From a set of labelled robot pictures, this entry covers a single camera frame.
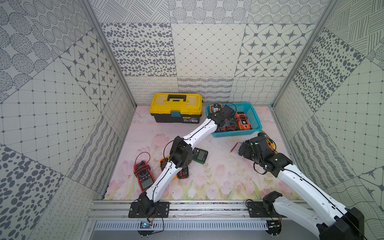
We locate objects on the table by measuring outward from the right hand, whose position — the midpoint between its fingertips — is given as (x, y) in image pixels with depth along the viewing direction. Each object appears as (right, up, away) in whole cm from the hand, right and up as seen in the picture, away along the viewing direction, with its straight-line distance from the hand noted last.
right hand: (248, 151), depth 81 cm
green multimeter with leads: (-5, +13, +23) cm, 27 cm away
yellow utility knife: (+20, +4, +18) cm, 27 cm away
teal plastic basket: (+11, +24, +26) cm, 37 cm away
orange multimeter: (+5, +17, +25) cm, 30 cm away
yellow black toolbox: (-42, +26, +17) cm, 52 cm away
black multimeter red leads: (-36, -13, +3) cm, 38 cm away
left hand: (-12, +18, +16) cm, 27 cm away
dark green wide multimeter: (-27, -5, +10) cm, 29 cm away
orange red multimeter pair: (-17, +25, +7) cm, 31 cm away
